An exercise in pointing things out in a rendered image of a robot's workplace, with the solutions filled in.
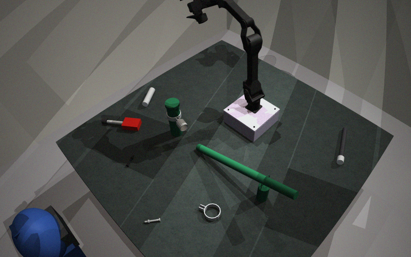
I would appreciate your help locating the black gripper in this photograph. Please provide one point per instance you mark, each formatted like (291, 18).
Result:
(201, 18)

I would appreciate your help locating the grey tapered cup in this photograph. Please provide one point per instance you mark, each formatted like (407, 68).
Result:
(179, 122)

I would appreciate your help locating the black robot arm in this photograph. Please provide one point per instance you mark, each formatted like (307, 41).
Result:
(252, 44)

